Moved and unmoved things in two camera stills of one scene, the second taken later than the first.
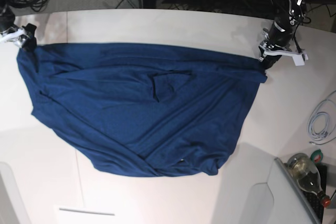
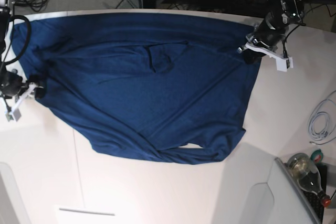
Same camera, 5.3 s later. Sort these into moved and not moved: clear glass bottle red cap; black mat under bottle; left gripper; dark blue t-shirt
Moved: dark blue t-shirt; left gripper
Not moved: black mat under bottle; clear glass bottle red cap
